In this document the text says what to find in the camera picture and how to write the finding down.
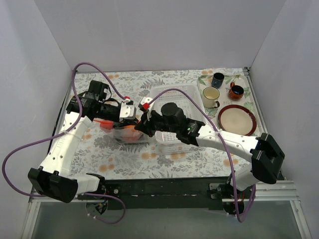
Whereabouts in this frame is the fake orange mandarin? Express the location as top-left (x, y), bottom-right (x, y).
top-left (123, 125), bottom-right (138, 133)

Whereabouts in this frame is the clear zip bag orange seal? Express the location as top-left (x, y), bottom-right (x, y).
top-left (94, 119), bottom-right (149, 143)

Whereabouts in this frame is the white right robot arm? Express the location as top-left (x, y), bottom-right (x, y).
top-left (135, 103), bottom-right (285, 198)

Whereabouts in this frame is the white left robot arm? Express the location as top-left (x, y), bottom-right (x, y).
top-left (28, 80), bottom-right (120, 203)

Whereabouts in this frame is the white plastic mesh basket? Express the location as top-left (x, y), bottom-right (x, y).
top-left (150, 84), bottom-right (207, 146)

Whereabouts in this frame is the floral tablecloth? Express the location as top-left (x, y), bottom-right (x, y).
top-left (47, 68), bottom-right (279, 180)

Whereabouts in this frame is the cream enamel mug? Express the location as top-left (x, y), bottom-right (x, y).
top-left (202, 87), bottom-right (220, 109)

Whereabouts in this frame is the floral serving tray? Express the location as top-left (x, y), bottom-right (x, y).
top-left (205, 74), bottom-right (264, 136)

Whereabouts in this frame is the dark blue mug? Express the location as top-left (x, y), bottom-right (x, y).
top-left (211, 72), bottom-right (225, 89)

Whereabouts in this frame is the cream plate red rim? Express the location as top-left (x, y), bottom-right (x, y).
top-left (217, 105), bottom-right (257, 136)

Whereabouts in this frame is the orange brown mug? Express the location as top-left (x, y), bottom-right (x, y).
top-left (228, 82), bottom-right (244, 101)

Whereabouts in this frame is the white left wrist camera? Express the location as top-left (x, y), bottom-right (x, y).
top-left (119, 98), bottom-right (136, 121)

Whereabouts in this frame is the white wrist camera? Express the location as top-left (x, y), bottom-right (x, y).
top-left (139, 97), bottom-right (154, 112)
top-left (119, 98), bottom-right (136, 121)

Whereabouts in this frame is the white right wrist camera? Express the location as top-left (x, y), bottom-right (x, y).
top-left (139, 97), bottom-right (154, 112)

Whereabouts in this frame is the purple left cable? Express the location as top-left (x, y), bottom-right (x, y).
top-left (1, 62), bottom-right (130, 224)

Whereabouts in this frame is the purple cable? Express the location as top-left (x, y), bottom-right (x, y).
top-left (1, 62), bottom-right (130, 224)
top-left (147, 89), bottom-right (257, 223)

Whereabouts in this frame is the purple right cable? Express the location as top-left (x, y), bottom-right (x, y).
top-left (147, 89), bottom-right (257, 223)

